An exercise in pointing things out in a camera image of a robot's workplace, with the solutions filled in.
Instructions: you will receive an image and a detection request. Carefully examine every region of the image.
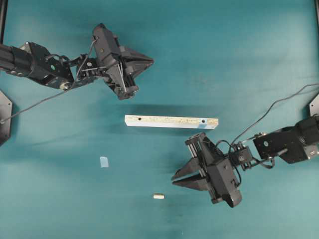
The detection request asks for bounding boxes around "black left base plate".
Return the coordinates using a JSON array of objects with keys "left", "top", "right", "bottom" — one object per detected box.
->
[{"left": 0, "top": 91, "right": 13, "bottom": 146}]

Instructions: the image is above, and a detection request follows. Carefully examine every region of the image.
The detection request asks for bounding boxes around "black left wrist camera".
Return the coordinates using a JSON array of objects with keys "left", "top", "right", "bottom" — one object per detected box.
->
[{"left": 92, "top": 23, "right": 120, "bottom": 67}]

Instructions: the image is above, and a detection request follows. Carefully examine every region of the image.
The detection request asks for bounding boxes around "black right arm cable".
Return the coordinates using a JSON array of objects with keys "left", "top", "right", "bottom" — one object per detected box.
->
[{"left": 230, "top": 83, "right": 319, "bottom": 147}]

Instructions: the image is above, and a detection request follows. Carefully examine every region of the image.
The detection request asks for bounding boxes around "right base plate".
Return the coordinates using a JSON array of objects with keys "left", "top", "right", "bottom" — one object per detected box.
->
[{"left": 309, "top": 94, "right": 319, "bottom": 117}]

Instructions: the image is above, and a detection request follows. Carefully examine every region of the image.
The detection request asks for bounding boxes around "white particle board strip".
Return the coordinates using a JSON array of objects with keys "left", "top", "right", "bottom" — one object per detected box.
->
[{"left": 124, "top": 115, "right": 219, "bottom": 129}]

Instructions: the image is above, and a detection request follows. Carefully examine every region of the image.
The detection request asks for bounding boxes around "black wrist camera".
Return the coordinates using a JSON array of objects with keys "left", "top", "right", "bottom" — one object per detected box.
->
[
  {"left": 92, "top": 23, "right": 120, "bottom": 67},
  {"left": 208, "top": 159, "right": 242, "bottom": 208}
]

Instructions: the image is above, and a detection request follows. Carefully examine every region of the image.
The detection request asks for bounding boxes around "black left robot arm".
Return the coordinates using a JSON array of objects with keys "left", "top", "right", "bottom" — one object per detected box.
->
[{"left": 0, "top": 42, "right": 154, "bottom": 100}]

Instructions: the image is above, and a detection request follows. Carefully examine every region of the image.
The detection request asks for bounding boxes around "small white wooden rod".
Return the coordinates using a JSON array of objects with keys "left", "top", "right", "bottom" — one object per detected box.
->
[{"left": 153, "top": 193, "right": 165, "bottom": 200}]

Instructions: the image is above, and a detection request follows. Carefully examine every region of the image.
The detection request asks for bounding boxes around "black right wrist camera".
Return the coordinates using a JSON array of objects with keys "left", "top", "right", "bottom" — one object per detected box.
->
[{"left": 208, "top": 159, "right": 242, "bottom": 208}]

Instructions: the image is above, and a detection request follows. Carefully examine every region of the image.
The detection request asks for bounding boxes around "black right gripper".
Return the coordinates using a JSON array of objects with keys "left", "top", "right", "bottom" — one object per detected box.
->
[{"left": 171, "top": 133, "right": 228, "bottom": 198}]

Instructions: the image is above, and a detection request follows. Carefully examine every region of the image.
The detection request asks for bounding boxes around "black frame post left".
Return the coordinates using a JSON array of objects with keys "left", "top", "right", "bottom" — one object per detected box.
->
[{"left": 0, "top": 0, "right": 8, "bottom": 44}]

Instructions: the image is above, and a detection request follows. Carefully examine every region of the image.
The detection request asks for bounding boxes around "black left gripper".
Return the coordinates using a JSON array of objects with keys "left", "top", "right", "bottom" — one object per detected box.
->
[{"left": 96, "top": 46, "right": 153, "bottom": 100}]

